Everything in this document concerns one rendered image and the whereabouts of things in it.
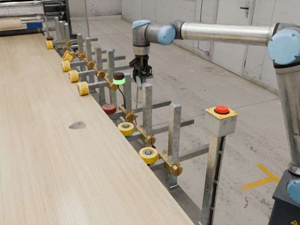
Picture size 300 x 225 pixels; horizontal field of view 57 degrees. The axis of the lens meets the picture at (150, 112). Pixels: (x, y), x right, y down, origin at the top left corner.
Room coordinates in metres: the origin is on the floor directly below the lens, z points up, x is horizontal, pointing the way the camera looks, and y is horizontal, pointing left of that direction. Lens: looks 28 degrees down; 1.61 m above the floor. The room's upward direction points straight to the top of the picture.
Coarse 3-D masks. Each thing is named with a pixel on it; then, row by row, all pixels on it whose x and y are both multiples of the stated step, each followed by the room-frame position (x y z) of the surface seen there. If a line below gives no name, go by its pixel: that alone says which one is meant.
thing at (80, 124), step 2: (74, 122) 1.20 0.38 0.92; (76, 122) 1.20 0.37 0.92; (78, 122) 1.22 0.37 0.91; (80, 122) 1.22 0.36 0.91; (82, 122) 1.23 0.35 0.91; (72, 124) 1.20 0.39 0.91; (74, 124) 1.20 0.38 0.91; (76, 124) 1.20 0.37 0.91; (78, 124) 1.20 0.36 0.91; (80, 124) 1.20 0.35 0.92; (82, 124) 1.20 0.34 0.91; (68, 126) 1.18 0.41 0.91; (70, 126) 1.18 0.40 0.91; (72, 126) 1.19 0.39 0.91; (74, 126) 1.19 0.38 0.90; (76, 126) 1.18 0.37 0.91; (78, 126) 1.19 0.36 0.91; (80, 126) 1.19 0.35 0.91; (82, 126) 1.19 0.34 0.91; (84, 126) 1.19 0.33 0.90; (70, 128) 1.18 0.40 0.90; (72, 128) 1.17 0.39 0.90; (74, 128) 1.17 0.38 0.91; (76, 128) 1.17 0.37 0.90
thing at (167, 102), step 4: (164, 100) 1.59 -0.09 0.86; (168, 100) 1.59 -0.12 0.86; (152, 104) 1.53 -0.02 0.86; (156, 104) 1.54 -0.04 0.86; (160, 104) 1.55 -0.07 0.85; (164, 104) 1.57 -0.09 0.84; (168, 104) 1.58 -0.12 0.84; (132, 108) 1.48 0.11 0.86; (140, 108) 1.49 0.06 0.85; (152, 108) 1.53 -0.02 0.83; (116, 112) 1.42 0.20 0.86; (120, 112) 1.43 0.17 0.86; (108, 116) 1.40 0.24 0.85; (112, 116) 1.41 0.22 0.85; (116, 116) 1.42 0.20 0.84; (120, 116) 1.43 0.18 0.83
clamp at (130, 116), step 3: (120, 108) 1.47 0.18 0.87; (123, 108) 1.46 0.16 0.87; (123, 111) 1.43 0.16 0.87; (132, 111) 1.42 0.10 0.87; (123, 114) 1.43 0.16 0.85; (126, 114) 1.39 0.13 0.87; (129, 114) 1.39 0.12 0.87; (132, 114) 1.39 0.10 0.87; (123, 117) 1.43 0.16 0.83; (126, 117) 1.38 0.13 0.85; (129, 117) 1.38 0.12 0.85; (132, 117) 1.39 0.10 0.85; (126, 120) 1.39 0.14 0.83; (129, 120) 1.38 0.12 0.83; (132, 120) 1.39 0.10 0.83
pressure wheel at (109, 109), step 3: (105, 105) 1.43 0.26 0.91; (108, 105) 1.42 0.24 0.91; (111, 105) 1.43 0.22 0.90; (114, 105) 1.43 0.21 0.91; (102, 108) 1.39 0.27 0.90; (105, 108) 1.39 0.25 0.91; (108, 108) 1.39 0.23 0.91; (111, 108) 1.39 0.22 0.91; (114, 108) 1.40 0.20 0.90; (105, 111) 1.38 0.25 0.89; (108, 111) 1.38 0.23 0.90; (111, 111) 1.38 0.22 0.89; (114, 111) 1.39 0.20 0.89; (108, 114) 1.38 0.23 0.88
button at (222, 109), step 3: (219, 105) 0.77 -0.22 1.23; (222, 105) 0.77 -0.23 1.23; (216, 108) 0.75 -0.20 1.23; (219, 108) 0.75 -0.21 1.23; (222, 108) 0.75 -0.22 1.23; (225, 108) 0.75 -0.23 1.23; (228, 108) 0.75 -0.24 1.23; (219, 111) 0.73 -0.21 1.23; (222, 111) 0.73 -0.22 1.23; (225, 111) 0.73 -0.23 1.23; (228, 111) 0.74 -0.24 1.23
